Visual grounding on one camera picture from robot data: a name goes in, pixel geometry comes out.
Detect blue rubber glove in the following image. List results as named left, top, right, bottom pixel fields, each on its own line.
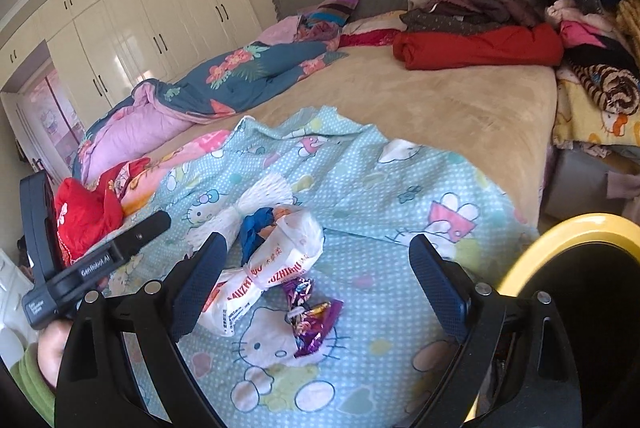
left=239, top=207, right=274, bottom=266

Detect white printed plastic bag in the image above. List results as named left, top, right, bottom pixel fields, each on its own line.
left=198, top=208, right=324, bottom=337

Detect purple candy wrapper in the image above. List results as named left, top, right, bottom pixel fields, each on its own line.
left=281, top=278, right=343, bottom=358

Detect yellow rimmed black trash bin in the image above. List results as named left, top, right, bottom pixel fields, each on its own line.
left=466, top=214, right=639, bottom=427

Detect left hand painted nails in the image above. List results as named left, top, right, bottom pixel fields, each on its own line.
left=37, top=320, right=73, bottom=388

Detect red cartoon garment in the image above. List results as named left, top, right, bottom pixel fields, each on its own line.
left=54, top=157, right=151, bottom=268

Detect green sweater sleeve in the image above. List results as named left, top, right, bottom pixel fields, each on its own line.
left=10, top=344, right=55, bottom=427

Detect pink cartoon blanket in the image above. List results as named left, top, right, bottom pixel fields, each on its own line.
left=120, top=130, right=230, bottom=218

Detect light blue Hello Kitty sheet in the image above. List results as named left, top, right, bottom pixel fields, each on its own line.
left=105, top=107, right=537, bottom=427

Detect teal floral pink quilt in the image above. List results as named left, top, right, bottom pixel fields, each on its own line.
left=72, top=38, right=346, bottom=184

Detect tan bed cover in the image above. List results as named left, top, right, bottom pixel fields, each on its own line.
left=248, top=47, right=556, bottom=224

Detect yellow cartoon blanket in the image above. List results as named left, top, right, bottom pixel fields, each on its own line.
left=552, top=66, right=639, bottom=148

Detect tiger striped knit garment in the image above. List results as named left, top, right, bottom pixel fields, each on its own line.
left=570, top=63, right=639, bottom=115

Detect red folded garment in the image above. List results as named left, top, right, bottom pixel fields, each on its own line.
left=392, top=24, right=564, bottom=70

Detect cream built-in wardrobe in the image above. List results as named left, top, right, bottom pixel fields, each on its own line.
left=1, top=0, right=260, bottom=126

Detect striped colourful pillow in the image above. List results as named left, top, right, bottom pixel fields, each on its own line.
left=296, top=0, right=359, bottom=41

